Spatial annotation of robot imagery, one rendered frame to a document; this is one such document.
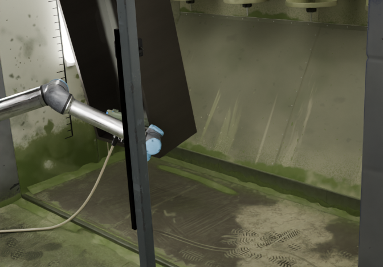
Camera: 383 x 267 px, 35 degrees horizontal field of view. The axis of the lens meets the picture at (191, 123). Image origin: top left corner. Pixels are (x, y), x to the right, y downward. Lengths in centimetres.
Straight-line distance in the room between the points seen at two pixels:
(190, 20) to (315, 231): 223
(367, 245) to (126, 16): 119
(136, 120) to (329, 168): 189
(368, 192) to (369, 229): 14
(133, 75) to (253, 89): 224
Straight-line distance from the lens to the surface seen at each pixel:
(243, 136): 433
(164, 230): 372
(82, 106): 316
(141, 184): 241
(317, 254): 345
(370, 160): 213
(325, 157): 397
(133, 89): 229
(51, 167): 455
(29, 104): 331
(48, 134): 447
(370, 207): 220
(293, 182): 403
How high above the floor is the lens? 178
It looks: 18 degrees down
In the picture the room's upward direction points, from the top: 3 degrees counter-clockwise
